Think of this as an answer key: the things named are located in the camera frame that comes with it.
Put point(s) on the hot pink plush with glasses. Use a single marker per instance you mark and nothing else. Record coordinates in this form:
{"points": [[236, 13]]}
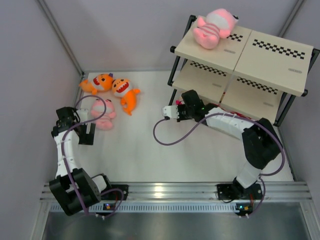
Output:
{"points": [[179, 102]]}

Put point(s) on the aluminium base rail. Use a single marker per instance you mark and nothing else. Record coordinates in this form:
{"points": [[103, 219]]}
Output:
{"points": [[197, 197]]}

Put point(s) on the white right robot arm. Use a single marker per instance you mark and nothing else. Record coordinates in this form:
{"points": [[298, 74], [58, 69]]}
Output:
{"points": [[260, 142]]}

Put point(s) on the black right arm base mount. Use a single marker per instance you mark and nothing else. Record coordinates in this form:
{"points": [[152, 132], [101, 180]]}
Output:
{"points": [[230, 191]]}

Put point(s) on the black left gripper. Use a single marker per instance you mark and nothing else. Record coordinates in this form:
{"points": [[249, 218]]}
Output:
{"points": [[87, 139]]}

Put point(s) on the orange shark plush purple fin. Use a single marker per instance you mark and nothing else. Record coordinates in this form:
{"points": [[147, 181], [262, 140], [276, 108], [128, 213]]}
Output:
{"points": [[100, 83]]}

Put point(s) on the aluminium corner frame post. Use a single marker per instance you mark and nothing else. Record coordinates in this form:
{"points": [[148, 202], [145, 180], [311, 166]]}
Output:
{"points": [[57, 30]]}

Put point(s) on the light pink striped plush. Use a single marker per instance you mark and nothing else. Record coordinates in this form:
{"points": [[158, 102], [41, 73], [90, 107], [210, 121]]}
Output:
{"points": [[217, 25]]}

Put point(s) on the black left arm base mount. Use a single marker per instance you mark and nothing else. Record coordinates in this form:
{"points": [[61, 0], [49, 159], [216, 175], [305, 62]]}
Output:
{"points": [[115, 192]]}

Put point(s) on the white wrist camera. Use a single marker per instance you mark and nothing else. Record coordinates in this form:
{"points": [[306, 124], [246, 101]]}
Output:
{"points": [[82, 115], [170, 112]]}

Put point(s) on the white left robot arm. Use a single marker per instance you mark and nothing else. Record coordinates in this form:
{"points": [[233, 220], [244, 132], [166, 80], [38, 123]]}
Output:
{"points": [[72, 187]]}

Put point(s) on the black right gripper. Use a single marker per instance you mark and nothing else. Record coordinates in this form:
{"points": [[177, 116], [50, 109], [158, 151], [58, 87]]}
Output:
{"points": [[180, 107]]}

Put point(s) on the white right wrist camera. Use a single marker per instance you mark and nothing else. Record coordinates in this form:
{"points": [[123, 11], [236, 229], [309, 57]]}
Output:
{"points": [[170, 112]]}

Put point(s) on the beige three-tier shelf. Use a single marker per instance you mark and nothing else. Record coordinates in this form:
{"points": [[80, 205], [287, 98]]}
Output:
{"points": [[251, 73]]}

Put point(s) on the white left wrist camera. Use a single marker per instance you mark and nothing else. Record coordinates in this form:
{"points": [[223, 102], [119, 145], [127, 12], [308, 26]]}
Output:
{"points": [[82, 115]]}

